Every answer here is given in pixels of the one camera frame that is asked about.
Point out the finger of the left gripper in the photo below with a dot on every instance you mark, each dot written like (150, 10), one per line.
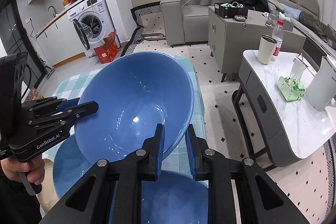
(49, 104)
(84, 109)

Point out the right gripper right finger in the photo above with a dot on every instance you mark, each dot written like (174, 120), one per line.
(206, 164)

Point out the grey sofa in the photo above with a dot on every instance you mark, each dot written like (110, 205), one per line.
(236, 1)

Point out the grey side cabinet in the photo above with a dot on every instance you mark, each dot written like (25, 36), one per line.
(228, 39)

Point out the white electric kettle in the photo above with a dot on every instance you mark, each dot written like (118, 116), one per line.
(322, 89)

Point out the white kitchen counter cabinets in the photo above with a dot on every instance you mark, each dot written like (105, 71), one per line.
(59, 41)

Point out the white washing machine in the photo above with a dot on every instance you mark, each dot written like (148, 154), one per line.
(92, 22)

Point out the beige tumbler cup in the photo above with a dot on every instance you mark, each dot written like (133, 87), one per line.
(266, 48)

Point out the blue bowl far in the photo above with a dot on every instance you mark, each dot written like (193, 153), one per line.
(69, 166)

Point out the teal plaid tablecloth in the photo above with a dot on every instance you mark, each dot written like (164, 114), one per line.
(95, 197)

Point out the green tissue pack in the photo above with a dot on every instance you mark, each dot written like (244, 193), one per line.
(291, 89)

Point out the black box on cabinet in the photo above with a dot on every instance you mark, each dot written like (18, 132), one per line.
(229, 11)

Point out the left hand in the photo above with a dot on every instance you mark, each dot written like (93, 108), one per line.
(35, 167)

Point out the beige round plate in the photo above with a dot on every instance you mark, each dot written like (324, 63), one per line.
(48, 197)

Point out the plastic water bottle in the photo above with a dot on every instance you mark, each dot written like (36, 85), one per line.
(278, 36)

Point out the red cardboard box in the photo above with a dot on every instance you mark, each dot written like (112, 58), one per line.
(108, 51)

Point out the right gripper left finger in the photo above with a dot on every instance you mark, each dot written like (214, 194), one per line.
(141, 165)

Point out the white marble coffee table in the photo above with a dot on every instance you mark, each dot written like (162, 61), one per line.
(291, 131)

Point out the large blue bowl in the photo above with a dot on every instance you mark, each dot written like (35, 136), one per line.
(134, 94)

